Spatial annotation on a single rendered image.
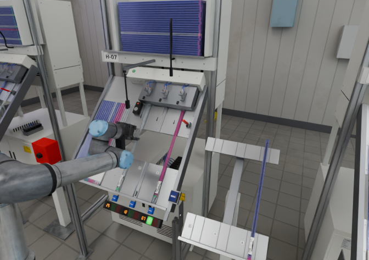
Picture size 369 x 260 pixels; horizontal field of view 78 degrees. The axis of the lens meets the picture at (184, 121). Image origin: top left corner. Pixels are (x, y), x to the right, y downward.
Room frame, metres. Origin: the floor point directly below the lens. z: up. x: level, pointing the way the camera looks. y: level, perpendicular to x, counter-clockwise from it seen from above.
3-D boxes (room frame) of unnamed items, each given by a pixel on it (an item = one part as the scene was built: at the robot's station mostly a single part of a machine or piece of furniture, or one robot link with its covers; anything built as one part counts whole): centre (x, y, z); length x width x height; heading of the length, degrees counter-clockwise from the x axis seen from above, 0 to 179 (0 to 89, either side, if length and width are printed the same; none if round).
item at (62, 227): (1.42, 0.98, 0.39); 0.24 x 0.24 x 0.78; 67
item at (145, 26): (1.43, 0.13, 1.52); 0.51 x 0.13 x 0.27; 67
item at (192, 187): (1.56, 0.14, 0.31); 0.70 x 0.65 x 0.62; 67
